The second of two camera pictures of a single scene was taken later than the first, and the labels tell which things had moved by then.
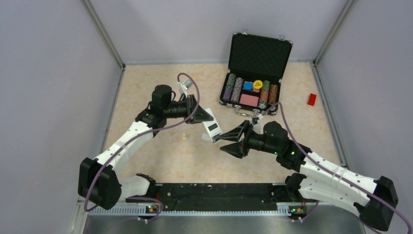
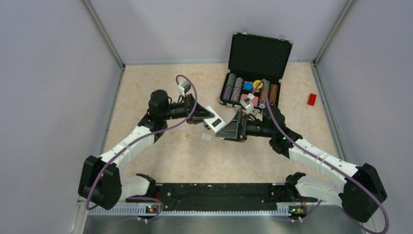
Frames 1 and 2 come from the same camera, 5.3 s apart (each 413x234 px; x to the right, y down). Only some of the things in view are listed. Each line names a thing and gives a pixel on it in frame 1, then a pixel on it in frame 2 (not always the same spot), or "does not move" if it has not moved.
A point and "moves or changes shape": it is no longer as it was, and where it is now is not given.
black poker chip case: (257, 63) does not move
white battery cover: (205, 137) does not move
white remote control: (213, 127) moves or changes shape
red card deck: (249, 100) does not move
